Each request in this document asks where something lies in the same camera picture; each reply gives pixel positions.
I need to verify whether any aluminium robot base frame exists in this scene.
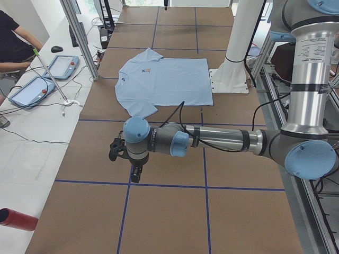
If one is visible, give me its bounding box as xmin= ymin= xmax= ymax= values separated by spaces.
xmin=248 ymin=31 xmax=339 ymax=254

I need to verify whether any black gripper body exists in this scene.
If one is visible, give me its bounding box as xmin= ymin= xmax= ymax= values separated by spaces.
xmin=129 ymin=155 xmax=149 ymax=168

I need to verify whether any near blue teach pendant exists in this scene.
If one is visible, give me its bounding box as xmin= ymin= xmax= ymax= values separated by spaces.
xmin=8 ymin=76 xmax=55 ymax=109

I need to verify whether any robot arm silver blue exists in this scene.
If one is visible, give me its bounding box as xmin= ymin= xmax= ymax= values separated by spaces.
xmin=123 ymin=1 xmax=338 ymax=183

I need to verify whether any blue teach pendant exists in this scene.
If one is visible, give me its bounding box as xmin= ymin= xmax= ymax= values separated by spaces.
xmin=8 ymin=76 xmax=55 ymax=109
xmin=48 ymin=55 xmax=79 ymax=80

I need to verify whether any black label device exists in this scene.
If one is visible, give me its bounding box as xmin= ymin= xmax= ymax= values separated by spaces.
xmin=99 ymin=28 xmax=110 ymax=49

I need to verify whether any person in black shirt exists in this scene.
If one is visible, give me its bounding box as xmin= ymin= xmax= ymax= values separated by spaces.
xmin=0 ymin=10 xmax=44 ymax=129

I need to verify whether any light blue t-shirt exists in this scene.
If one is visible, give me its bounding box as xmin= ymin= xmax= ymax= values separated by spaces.
xmin=115 ymin=48 xmax=213 ymax=117

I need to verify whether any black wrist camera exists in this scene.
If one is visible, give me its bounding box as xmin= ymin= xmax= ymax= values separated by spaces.
xmin=109 ymin=130 xmax=129 ymax=161

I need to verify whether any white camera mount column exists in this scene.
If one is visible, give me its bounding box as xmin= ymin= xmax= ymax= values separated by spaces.
xmin=210 ymin=0 xmax=266 ymax=94

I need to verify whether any black keyboard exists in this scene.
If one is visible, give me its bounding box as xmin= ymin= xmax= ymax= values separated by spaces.
xmin=69 ymin=22 xmax=88 ymax=48

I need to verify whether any black computer mouse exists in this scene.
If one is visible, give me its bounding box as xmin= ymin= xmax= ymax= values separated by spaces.
xmin=50 ymin=46 xmax=63 ymax=53

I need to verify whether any aluminium frame post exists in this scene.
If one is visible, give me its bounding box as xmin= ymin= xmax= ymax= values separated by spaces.
xmin=60 ymin=0 xmax=99 ymax=81

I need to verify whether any far blue teach pendant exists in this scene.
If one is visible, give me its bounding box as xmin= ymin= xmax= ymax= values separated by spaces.
xmin=48 ymin=55 xmax=79 ymax=80

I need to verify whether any metal rod with green tip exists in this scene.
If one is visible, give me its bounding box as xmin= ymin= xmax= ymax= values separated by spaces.
xmin=33 ymin=48 xmax=82 ymax=107

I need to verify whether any red metal bottle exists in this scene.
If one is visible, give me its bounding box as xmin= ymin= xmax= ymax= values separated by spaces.
xmin=1 ymin=208 xmax=39 ymax=231

